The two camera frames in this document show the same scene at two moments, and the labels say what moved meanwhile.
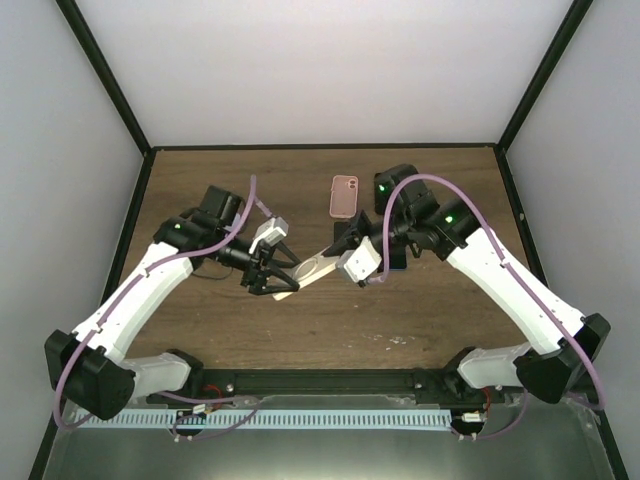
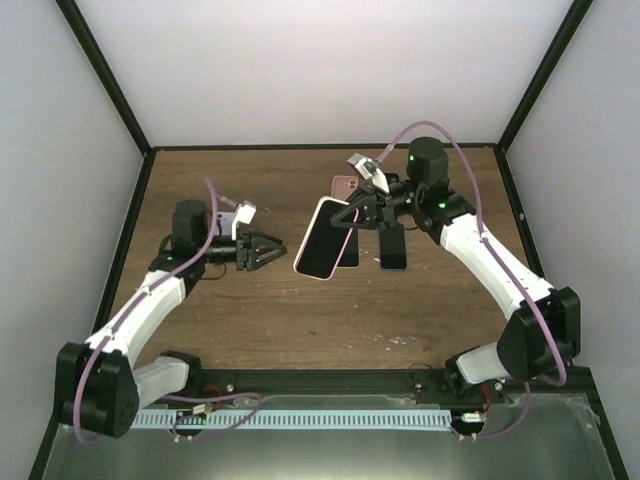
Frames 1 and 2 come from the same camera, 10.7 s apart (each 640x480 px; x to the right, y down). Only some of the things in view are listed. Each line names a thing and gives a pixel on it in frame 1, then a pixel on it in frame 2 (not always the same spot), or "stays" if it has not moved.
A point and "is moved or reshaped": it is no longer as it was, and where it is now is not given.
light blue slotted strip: (264, 419) stays
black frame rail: (333, 383) stays
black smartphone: (339, 229) → (350, 256)
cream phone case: (310, 271) is moved or reshaped
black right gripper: (352, 237) → (373, 207)
